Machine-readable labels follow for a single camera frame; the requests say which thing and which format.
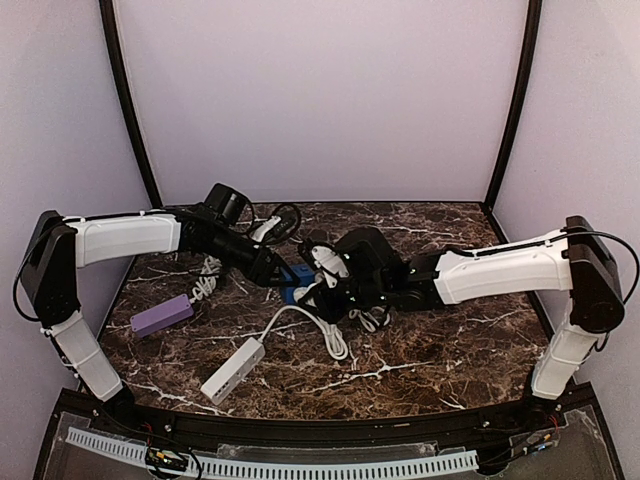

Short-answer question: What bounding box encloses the white slotted cable duct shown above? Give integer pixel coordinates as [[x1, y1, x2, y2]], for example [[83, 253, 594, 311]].
[[65, 427, 478, 479]]

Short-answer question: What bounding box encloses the right black frame post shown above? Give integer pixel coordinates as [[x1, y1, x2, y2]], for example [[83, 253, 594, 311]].
[[483, 0, 543, 212]]

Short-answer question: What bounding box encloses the dark blue cube socket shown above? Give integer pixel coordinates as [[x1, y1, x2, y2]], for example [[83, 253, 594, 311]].
[[280, 264, 315, 305]]

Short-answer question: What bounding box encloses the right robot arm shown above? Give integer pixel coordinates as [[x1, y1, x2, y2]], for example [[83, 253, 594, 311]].
[[300, 216, 629, 400]]

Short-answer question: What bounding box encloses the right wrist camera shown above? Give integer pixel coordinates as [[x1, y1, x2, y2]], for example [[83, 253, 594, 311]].
[[334, 227, 406, 282]]

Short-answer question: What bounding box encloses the purple strip white cable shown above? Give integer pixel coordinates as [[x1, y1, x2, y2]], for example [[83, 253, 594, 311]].
[[188, 254, 224, 309]]

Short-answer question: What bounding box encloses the black front rail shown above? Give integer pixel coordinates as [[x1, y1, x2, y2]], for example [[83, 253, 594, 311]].
[[119, 399, 526, 451]]

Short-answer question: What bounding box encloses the left circuit board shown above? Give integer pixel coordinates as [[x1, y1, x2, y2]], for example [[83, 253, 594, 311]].
[[144, 447, 189, 472]]

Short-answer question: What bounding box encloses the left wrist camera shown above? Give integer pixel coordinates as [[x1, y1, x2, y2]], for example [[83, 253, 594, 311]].
[[204, 183, 250, 226]]

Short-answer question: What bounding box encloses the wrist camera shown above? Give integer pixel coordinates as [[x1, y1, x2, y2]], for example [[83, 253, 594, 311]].
[[334, 227, 406, 282], [204, 183, 250, 226]]

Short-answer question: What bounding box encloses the black frame post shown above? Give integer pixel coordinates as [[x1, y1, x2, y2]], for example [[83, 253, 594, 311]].
[[98, 0, 163, 208], [483, 0, 543, 212]]

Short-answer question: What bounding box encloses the white power strip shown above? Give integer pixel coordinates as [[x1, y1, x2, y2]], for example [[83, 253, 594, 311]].
[[200, 338, 265, 405]]

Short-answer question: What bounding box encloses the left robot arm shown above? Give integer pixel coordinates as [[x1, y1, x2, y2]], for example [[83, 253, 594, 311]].
[[12, 203, 291, 403]]

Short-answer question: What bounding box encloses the left black frame post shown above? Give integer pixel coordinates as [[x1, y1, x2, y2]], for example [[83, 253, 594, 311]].
[[98, 0, 163, 208]]

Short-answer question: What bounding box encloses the purple power strip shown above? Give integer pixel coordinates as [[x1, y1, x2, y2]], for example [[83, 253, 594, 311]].
[[130, 294, 194, 338]]

